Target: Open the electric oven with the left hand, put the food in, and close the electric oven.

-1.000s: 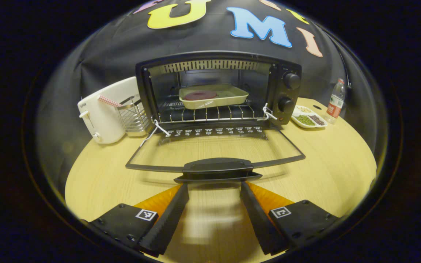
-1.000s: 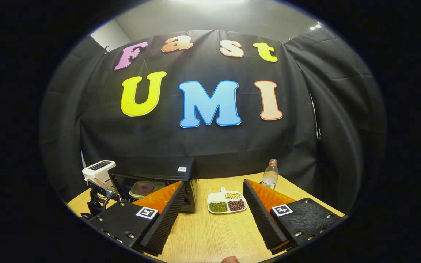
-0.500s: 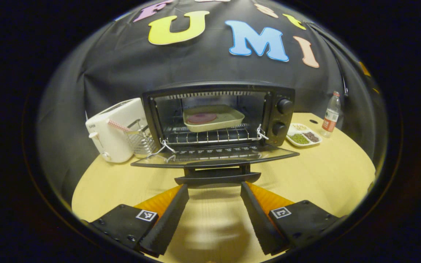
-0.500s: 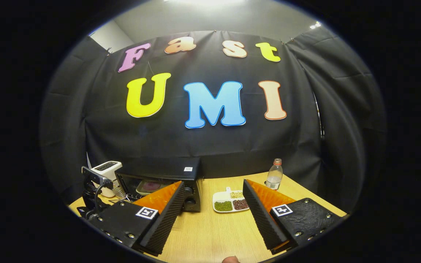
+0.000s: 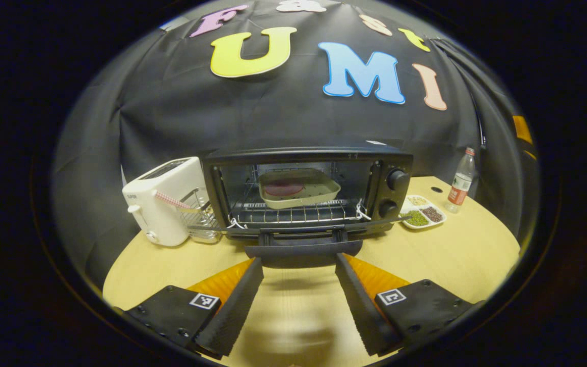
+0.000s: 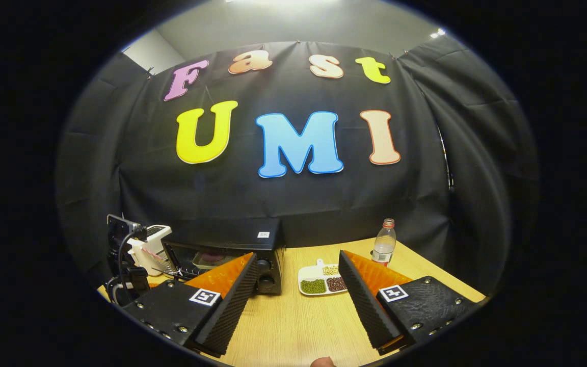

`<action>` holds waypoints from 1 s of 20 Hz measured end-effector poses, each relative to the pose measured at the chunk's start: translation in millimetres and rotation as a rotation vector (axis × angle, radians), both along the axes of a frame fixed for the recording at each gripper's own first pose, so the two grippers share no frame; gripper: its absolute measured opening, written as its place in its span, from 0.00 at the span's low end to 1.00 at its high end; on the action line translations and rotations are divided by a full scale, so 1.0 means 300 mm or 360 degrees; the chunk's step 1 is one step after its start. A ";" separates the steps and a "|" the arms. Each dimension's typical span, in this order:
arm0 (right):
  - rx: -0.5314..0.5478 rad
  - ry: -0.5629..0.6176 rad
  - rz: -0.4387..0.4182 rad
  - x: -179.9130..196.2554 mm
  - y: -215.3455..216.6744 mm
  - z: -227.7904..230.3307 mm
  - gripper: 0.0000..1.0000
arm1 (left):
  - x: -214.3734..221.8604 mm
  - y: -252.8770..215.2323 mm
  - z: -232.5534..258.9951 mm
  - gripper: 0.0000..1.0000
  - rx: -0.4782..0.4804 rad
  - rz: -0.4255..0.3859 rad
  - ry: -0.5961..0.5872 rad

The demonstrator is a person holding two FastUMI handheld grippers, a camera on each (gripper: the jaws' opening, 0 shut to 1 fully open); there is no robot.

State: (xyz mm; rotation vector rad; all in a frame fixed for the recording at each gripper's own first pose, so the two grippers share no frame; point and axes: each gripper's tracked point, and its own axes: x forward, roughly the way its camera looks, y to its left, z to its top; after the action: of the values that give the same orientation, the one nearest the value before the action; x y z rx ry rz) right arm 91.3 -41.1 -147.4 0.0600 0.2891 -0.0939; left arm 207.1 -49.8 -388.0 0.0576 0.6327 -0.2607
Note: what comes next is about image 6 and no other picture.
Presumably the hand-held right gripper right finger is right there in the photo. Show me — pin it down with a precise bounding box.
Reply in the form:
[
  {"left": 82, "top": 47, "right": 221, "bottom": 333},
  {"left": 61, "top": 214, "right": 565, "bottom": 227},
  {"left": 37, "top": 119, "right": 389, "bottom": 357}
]
[{"left": 338, "top": 250, "right": 477, "bottom": 356}]

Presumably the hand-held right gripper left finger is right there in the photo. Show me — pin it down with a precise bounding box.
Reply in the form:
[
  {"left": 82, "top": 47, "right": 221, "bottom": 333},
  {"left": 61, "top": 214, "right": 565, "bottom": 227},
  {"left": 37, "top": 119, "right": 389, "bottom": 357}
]
[{"left": 120, "top": 251, "right": 259, "bottom": 357}]

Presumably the white cherry print plate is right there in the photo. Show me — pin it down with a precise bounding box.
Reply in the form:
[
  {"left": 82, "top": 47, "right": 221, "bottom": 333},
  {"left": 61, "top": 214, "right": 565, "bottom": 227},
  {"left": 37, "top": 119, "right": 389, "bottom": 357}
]
[{"left": 192, "top": 250, "right": 233, "bottom": 270}]

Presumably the black electric oven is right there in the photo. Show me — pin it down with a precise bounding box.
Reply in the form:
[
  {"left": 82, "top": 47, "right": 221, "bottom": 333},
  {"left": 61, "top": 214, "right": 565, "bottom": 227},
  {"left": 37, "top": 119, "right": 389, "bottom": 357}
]
[{"left": 161, "top": 218, "right": 285, "bottom": 296}]

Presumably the small white appliance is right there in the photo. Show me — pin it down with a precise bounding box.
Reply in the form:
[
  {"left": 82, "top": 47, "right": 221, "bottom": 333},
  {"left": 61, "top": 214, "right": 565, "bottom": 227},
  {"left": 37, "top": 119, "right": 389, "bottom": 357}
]
[{"left": 128, "top": 224, "right": 173, "bottom": 277}]

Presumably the red white striped straw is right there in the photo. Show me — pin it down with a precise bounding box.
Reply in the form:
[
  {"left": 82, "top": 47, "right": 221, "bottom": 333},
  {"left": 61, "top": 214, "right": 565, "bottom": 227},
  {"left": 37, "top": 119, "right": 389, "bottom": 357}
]
[{"left": 141, "top": 248, "right": 172, "bottom": 271}]

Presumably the clear plastic water bottle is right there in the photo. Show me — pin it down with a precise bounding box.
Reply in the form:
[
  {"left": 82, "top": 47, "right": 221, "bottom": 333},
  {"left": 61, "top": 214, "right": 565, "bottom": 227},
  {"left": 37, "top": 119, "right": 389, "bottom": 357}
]
[{"left": 372, "top": 218, "right": 397, "bottom": 267}]

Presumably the white divided bean tray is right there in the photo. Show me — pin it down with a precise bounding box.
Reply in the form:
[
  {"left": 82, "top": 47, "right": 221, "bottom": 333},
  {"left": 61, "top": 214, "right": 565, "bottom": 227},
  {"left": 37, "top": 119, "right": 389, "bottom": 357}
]
[{"left": 298, "top": 258, "right": 349, "bottom": 296}]

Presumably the black cable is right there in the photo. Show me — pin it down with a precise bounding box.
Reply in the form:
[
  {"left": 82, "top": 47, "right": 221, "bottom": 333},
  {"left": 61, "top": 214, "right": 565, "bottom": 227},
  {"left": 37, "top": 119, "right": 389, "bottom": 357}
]
[{"left": 104, "top": 228, "right": 146, "bottom": 306}]

